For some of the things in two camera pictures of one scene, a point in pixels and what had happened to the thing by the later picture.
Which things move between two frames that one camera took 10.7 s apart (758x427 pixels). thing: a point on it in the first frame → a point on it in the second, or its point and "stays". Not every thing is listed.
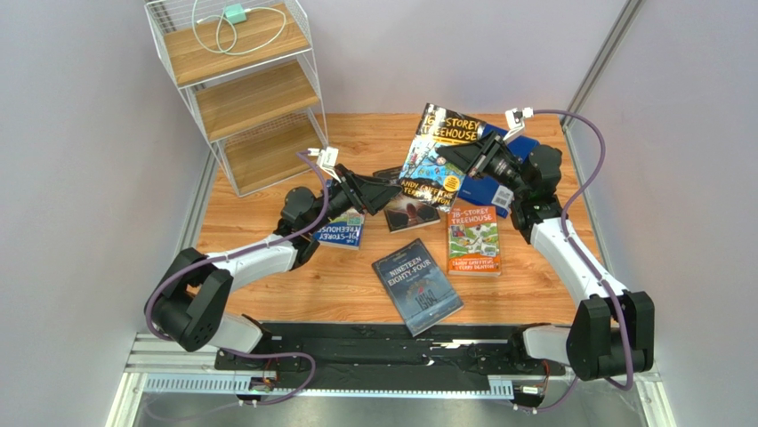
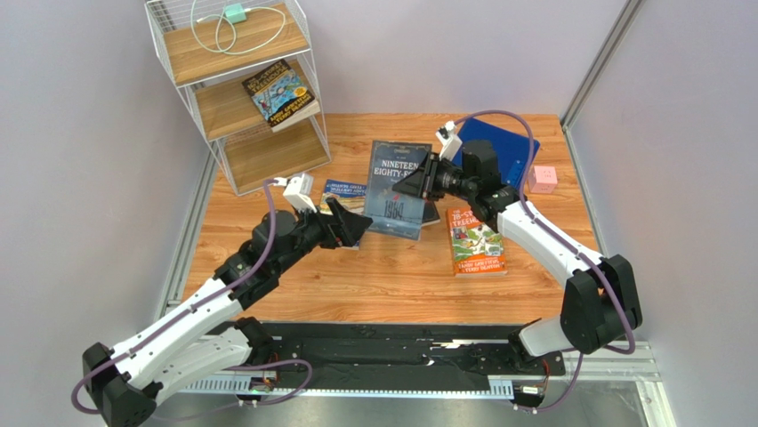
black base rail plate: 321,358 stays
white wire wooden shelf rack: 253,76 stays
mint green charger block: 235,13 stays
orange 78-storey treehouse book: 472,241 stays
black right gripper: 483,160 → 431,181
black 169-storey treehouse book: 428,173 → 279,97
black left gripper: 374,193 → 352,225
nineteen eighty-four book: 418,287 → 390,212
